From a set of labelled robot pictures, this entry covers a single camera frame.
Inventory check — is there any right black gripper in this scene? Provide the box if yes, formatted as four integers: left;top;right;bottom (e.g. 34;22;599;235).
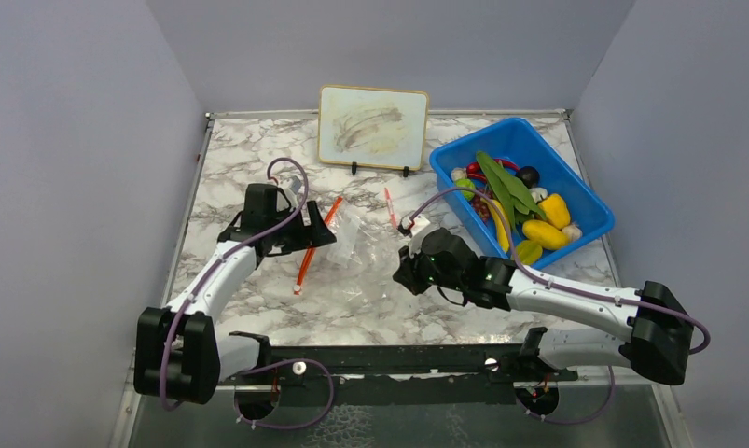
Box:
394;237;465;296

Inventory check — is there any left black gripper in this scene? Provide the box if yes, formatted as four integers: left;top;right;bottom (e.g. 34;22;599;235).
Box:
267;200;336;252

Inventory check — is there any clear orange-zip plastic bag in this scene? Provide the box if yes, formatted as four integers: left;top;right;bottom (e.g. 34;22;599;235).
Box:
292;188;402;301

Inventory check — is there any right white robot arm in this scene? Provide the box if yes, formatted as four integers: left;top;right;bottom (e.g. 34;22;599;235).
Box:
393;228;694;385

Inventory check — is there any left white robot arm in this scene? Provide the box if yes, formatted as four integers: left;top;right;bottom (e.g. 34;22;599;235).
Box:
133;183;336;410

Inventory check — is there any yellow banana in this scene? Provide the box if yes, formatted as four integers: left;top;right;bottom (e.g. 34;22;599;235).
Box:
481;199;511;253

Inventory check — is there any purple grape bunch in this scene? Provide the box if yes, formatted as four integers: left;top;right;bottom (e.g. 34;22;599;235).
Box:
470;189;492;223

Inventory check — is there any green cabbage ball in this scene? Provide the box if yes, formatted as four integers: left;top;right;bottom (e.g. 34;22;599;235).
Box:
454;178;477;202

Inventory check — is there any green starfruit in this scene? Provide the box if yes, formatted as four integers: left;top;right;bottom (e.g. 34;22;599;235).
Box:
516;239;544;266

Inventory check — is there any white garlic bulb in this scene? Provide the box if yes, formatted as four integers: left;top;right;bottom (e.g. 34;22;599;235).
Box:
450;167;467;182

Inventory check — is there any red chili pepper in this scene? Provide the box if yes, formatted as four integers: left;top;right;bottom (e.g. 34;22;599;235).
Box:
465;159;520;184

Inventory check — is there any yellow-framed whiteboard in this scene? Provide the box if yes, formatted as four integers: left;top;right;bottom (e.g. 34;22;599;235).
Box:
316;85;429;175

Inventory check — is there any dark purple mushroom cap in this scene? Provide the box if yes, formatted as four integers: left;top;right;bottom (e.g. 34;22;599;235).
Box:
515;166;541;189

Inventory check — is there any yellow bell pepper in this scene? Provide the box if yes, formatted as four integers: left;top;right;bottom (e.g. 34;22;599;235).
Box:
538;193;572;230

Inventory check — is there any white garlic near mango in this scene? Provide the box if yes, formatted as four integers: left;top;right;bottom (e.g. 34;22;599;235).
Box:
561;223;582;243

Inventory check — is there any blue plastic bin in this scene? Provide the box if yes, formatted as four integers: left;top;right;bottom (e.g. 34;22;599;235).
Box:
429;118;615;269

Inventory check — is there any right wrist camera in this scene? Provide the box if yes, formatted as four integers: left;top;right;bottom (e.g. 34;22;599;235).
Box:
399;215;434;252

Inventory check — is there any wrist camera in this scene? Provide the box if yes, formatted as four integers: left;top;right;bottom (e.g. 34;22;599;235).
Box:
399;215;434;252
276;175;304;213

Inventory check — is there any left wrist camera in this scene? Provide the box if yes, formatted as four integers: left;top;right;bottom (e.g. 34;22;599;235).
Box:
276;175;304;213

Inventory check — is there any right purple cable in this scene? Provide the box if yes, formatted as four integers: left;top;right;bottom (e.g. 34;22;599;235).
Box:
398;186;712;427

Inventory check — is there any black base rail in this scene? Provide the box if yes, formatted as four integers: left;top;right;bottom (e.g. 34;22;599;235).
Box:
222;343;578;407

